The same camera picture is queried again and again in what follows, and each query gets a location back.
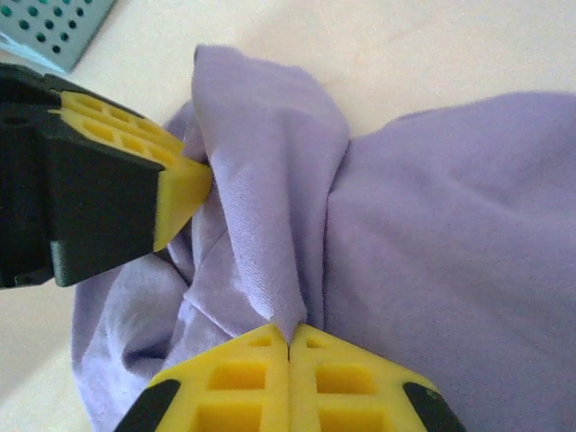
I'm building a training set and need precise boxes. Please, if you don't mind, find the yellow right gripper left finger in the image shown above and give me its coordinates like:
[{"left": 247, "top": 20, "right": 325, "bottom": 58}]
[{"left": 112, "top": 323, "right": 289, "bottom": 432}]

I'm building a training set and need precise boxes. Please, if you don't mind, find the purple t-shirt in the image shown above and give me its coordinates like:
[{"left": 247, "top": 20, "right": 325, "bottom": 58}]
[{"left": 69, "top": 42, "right": 576, "bottom": 432}]

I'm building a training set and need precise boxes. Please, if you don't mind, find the light blue plastic basket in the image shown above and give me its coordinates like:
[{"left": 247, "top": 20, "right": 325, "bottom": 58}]
[{"left": 0, "top": 0, "right": 118, "bottom": 73}]

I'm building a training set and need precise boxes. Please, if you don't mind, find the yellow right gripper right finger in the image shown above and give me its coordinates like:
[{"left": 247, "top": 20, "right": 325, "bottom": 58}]
[{"left": 287, "top": 323, "right": 467, "bottom": 432}]

